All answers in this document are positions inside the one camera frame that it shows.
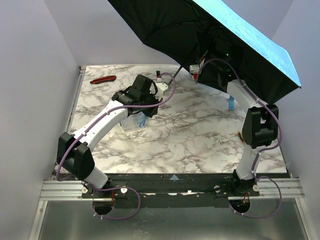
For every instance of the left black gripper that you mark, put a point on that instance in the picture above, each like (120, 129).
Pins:
(152, 106)

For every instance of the blue folding umbrella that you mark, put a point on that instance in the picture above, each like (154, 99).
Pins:
(189, 31)

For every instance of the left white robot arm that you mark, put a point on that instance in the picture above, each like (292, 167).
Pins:
(79, 161)

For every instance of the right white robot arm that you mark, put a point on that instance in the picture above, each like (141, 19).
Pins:
(260, 127)

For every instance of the clear plastic screw box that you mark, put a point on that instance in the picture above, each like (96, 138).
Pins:
(132, 123)

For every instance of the red black utility knife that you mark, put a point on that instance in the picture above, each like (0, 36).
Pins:
(105, 79)

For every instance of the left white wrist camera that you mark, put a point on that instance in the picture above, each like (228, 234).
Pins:
(162, 87)

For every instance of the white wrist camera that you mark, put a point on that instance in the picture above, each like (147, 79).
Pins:
(195, 70)
(162, 87)

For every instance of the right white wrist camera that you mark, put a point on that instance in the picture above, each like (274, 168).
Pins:
(195, 70)

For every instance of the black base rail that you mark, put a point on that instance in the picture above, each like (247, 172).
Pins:
(172, 190)

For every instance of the yellow handled pliers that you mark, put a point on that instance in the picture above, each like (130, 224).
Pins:
(241, 137)

